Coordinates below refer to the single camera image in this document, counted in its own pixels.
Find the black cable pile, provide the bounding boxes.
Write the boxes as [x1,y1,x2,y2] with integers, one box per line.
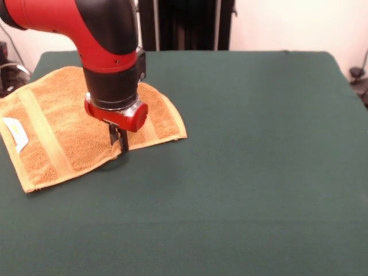
[0,60,32,98]

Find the black floor device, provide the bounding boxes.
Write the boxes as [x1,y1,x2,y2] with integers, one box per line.
[349,66,368,109]

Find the orange terry towel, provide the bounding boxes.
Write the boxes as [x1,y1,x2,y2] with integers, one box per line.
[0,66,188,194]

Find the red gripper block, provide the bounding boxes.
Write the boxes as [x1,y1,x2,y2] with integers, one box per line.
[84,93,150,153]

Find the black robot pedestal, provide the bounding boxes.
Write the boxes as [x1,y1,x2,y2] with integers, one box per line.
[137,0,237,52]

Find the dark green table cloth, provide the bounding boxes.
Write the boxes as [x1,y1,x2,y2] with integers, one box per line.
[0,51,368,276]

